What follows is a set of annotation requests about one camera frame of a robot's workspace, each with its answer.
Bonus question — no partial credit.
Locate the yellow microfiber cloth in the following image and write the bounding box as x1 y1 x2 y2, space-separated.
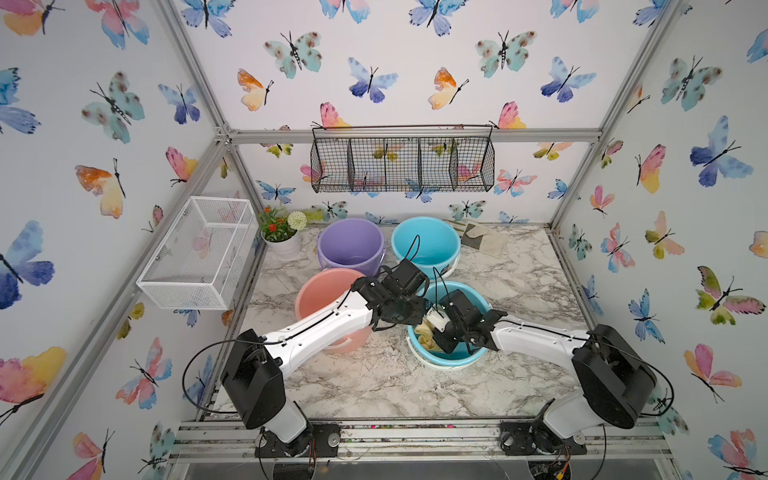
414 320 443 353

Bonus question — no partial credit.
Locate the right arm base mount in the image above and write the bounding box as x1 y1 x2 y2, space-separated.
499 420 587 456

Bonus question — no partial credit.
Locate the purple plastic bucket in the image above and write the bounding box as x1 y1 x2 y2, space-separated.
317 218 386 276

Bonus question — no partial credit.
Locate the black wire wall basket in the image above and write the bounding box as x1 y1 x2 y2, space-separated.
305 124 496 194

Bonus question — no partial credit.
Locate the beige patterned folded cloth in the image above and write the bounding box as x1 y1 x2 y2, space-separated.
447 221 508 258

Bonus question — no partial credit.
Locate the aluminium front rail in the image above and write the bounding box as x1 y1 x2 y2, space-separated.
170 418 673 464

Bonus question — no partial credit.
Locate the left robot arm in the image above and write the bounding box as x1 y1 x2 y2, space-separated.
203 269 429 444

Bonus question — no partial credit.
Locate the teal plastic bucket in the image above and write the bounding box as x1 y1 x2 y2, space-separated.
390 217 461 278
407 281 491 371

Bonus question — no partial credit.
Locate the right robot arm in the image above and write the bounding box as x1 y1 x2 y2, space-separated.
425 291 665 452

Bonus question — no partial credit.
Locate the pink plastic bucket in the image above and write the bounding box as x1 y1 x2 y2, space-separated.
294 268 372 355

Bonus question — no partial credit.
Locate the potted flower plant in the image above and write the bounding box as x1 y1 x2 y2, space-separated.
258 207 309 261

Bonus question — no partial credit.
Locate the white wire mesh basket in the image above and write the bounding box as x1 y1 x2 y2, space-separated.
136 196 258 311

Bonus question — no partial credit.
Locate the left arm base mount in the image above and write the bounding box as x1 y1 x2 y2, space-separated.
255 423 341 459

